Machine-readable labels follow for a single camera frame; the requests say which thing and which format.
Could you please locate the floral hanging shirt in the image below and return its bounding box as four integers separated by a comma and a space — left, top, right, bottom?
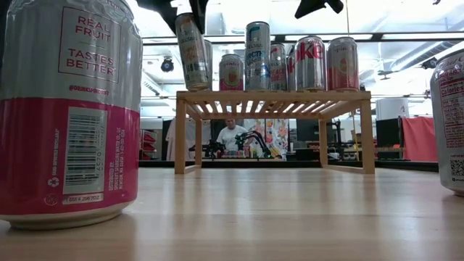
253, 118, 290, 160

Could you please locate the pale pink Spindrift can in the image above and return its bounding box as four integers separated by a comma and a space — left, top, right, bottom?
326, 36, 361, 91

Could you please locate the black hanging garment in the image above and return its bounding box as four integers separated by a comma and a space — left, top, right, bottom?
211, 119, 228, 144

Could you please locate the red panel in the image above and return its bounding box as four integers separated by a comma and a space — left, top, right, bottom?
401, 115, 439, 163

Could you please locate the Spindrift can with fruit emblem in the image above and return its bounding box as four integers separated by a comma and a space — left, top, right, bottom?
218, 53, 244, 91

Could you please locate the wooden slatted shelf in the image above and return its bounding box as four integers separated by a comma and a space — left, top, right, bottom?
174, 90, 376, 175

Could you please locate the person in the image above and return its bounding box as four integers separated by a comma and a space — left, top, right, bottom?
216, 118, 251, 153

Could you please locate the black ceiling camera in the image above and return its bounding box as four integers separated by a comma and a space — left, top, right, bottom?
160, 56, 175, 73

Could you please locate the distant black machine frame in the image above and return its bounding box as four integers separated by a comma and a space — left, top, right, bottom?
325, 118, 360, 162

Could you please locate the black overhead beam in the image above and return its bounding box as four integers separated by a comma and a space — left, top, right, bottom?
143, 33, 464, 44

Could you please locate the black computer monitor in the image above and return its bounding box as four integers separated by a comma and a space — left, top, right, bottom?
296, 118, 320, 143
376, 117, 402, 160

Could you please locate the distant row of cans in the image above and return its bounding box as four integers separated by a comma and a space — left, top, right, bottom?
217, 149, 251, 160

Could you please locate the pink and silver Spindrift can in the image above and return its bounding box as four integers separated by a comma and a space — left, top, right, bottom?
0, 0, 144, 231

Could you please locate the white hanging shirt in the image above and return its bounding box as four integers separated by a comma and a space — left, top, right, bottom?
165, 117, 213, 162

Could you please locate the red and white rack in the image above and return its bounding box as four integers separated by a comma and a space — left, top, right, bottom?
141, 128, 160, 161

